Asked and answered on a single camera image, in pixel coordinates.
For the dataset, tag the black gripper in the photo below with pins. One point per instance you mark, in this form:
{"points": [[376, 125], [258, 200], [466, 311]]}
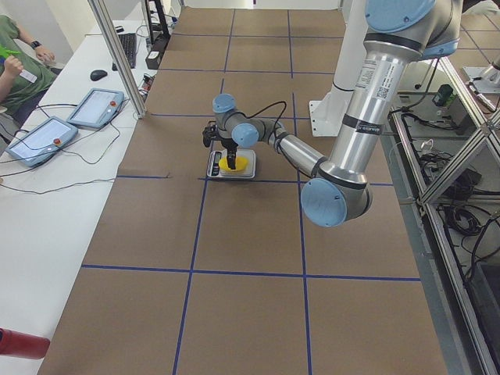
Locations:
{"points": [[230, 147]]}

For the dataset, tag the yellow mango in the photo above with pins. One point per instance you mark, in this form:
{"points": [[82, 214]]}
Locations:
{"points": [[240, 165]]}

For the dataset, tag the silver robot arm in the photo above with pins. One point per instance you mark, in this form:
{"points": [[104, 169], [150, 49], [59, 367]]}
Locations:
{"points": [[398, 33]]}

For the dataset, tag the silver digital kitchen scale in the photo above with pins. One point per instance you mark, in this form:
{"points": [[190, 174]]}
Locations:
{"points": [[213, 170]]}

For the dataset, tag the far orange circuit board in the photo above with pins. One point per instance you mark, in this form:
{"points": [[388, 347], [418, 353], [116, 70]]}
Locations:
{"points": [[146, 83]]}

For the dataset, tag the far blue teach pendant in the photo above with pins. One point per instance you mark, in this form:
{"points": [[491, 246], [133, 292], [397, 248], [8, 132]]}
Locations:
{"points": [[97, 108]]}

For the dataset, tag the blue teach pendant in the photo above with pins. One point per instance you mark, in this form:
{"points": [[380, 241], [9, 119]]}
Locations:
{"points": [[97, 108], [41, 143]]}

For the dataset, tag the black keyboard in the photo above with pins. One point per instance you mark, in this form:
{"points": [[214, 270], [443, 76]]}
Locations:
{"points": [[129, 45]]}

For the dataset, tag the black computer mouse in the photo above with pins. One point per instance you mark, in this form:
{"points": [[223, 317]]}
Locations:
{"points": [[96, 75]]}

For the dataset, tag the near blue teach pendant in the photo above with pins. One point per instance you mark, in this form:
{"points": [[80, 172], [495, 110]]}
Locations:
{"points": [[41, 143]]}

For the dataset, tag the person in green shirt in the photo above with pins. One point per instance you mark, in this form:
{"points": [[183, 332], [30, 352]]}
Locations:
{"points": [[25, 72]]}

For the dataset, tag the red bottle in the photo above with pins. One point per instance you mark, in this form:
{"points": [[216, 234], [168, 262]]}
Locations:
{"points": [[21, 345]]}

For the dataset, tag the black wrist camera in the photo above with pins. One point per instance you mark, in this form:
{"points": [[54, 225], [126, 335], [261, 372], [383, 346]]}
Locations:
{"points": [[210, 134]]}

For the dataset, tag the white camera post with base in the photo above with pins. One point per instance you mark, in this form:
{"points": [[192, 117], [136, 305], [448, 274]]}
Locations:
{"points": [[326, 115]]}

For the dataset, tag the aluminium frame post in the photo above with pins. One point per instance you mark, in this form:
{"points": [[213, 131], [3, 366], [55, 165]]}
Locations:
{"points": [[115, 48]]}

